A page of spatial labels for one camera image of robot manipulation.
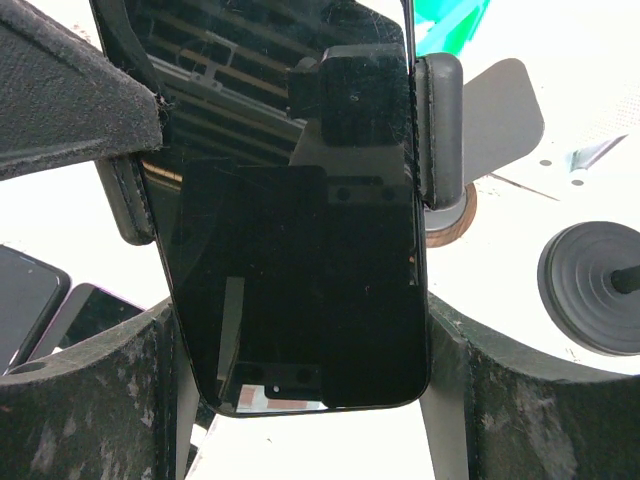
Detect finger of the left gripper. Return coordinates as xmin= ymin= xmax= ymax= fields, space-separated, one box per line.
xmin=1 ymin=1 xmax=163 ymax=180

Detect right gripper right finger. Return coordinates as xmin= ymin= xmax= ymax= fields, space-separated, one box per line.
xmin=420 ymin=295 xmax=639 ymax=479

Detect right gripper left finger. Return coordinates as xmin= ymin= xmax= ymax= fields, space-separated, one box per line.
xmin=1 ymin=301 xmax=198 ymax=479

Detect purple edged phone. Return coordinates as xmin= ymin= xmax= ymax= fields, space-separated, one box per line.
xmin=28 ymin=283 xmax=142 ymax=361

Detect black phone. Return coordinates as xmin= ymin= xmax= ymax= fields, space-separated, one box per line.
xmin=1 ymin=245 xmax=71 ymax=374

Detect black phone stand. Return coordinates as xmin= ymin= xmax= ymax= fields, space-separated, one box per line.
xmin=537 ymin=221 xmax=639 ymax=356
xmin=94 ymin=52 xmax=466 ymax=246

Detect white folding phone stand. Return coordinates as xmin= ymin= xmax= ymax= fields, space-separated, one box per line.
xmin=564 ymin=89 xmax=640 ymax=174

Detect brown base phone stand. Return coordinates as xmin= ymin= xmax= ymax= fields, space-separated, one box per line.
xmin=415 ymin=53 xmax=544 ymax=248

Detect green plastic bin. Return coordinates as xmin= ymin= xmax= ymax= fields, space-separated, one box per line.
xmin=414 ymin=0 xmax=490 ymax=56

